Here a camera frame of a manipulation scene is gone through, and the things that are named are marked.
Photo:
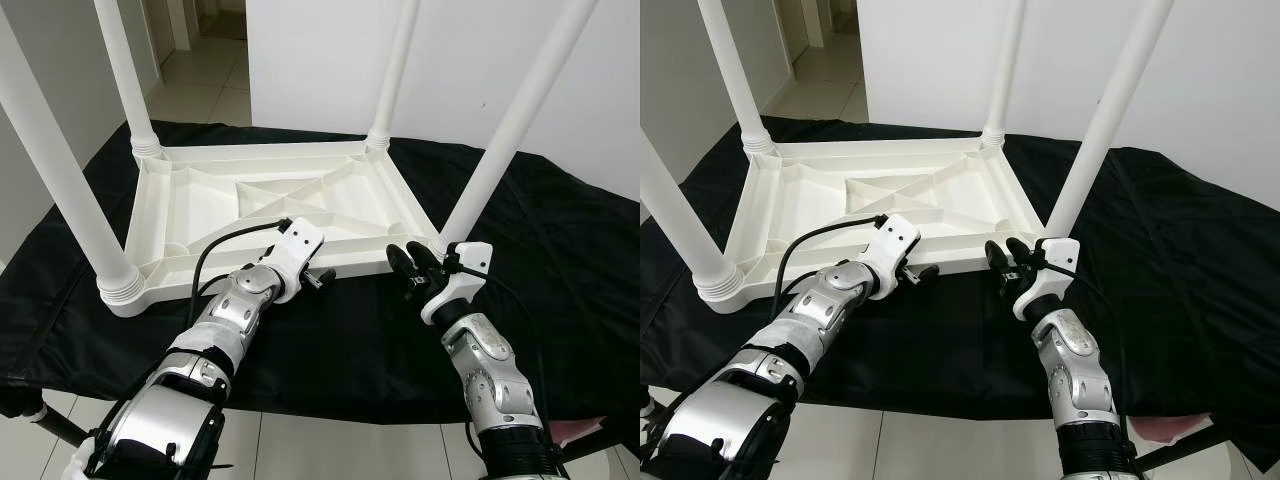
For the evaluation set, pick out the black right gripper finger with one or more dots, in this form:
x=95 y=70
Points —
x=995 y=257
x=1018 y=252
x=398 y=260
x=422 y=255

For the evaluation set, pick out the white plastic table top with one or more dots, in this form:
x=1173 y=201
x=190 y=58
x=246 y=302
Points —
x=970 y=230
x=370 y=235

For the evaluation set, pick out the white plastic table leg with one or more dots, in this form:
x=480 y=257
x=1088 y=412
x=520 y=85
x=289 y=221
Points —
x=1005 y=70
x=60 y=170
x=690 y=230
x=1110 y=110
x=125 y=70
x=395 y=70
x=735 y=70
x=520 y=110

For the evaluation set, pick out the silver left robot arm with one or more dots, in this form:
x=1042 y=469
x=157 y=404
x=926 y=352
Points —
x=820 y=320
x=220 y=320

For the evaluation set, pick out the large pink towel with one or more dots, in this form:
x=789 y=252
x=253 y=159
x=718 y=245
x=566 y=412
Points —
x=1170 y=425
x=580 y=428

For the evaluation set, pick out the black metal table leg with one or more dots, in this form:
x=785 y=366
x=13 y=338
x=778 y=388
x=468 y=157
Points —
x=60 y=428
x=590 y=445
x=1175 y=450

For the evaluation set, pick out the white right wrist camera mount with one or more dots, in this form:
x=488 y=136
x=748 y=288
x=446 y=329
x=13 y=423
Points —
x=1050 y=285
x=460 y=290

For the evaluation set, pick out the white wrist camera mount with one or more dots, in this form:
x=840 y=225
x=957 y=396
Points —
x=295 y=250
x=892 y=245
x=460 y=290
x=1050 y=285

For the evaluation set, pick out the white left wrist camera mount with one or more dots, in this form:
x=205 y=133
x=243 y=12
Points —
x=892 y=245
x=295 y=250

